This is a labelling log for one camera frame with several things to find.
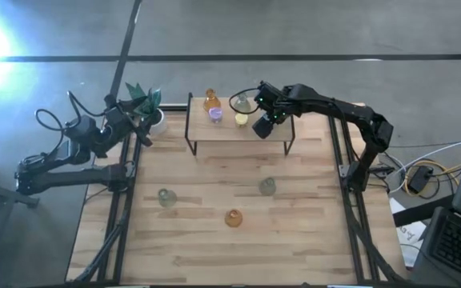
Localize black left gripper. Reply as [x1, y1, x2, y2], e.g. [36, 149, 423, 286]
[104, 99, 158, 147]

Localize clear glass candle holder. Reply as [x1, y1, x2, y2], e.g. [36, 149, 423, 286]
[233, 92, 253, 114]
[157, 188, 178, 209]

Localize purple candle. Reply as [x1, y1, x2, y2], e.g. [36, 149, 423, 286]
[207, 106, 224, 124]

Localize amber glass candle holder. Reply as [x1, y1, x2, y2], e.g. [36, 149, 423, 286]
[224, 208, 244, 229]
[202, 88, 222, 113]

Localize clear ribbed glass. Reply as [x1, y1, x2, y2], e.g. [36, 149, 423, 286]
[259, 177, 278, 198]

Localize white plant pot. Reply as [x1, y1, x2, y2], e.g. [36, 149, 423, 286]
[148, 108, 168, 136]

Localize green snake plant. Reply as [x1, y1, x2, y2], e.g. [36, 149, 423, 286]
[124, 82, 163, 118]

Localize wooden shelf black metal legs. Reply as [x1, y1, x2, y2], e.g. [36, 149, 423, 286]
[184, 92, 296, 157]

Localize black power brick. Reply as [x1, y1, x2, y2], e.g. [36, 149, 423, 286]
[408, 166, 435, 195]

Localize white paper sheet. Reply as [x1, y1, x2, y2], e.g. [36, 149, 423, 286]
[389, 198, 428, 269]

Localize grey laptop black keyboard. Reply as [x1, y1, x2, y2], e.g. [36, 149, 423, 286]
[412, 115, 461, 287]

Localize black cable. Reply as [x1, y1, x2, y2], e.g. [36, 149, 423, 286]
[34, 108, 80, 134]
[228, 87, 264, 116]
[66, 90, 110, 118]

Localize black aluminium rig frame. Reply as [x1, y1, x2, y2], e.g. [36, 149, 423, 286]
[65, 102, 410, 286]

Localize yellow cable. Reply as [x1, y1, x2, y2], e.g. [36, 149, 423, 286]
[403, 158, 461, 199]

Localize white cable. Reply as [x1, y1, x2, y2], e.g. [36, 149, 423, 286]
[388, 138, 461, 193]

